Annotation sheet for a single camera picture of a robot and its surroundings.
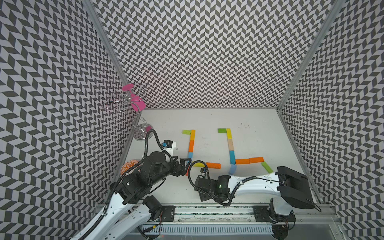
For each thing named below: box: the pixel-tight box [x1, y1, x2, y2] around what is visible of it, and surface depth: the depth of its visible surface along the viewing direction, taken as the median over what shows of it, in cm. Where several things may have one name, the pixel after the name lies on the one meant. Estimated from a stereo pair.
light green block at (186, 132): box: [182, 129, 191, 135], surface depth 106 cm
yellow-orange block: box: [190, 129, 196, 141], surface depth 105 cm
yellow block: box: [226, 128, 232, 139], surface depth 107 cm
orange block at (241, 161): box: [235, 159, 250, 165], surface depth 91 cm
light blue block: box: [228, 164, 237, 175], surface depth 89 cm
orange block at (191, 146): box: [188, 140, 195, 153], surface depth 98 cm
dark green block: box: [217, 128, 227, 133], surface depth 107 cm
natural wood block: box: [227, 139, 234, 151], surface depth 101 cm
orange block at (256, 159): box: [249, 156, 265, 163], surface depth 93 cm
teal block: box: [229, 150, 236, 165], surface depth 95 cm
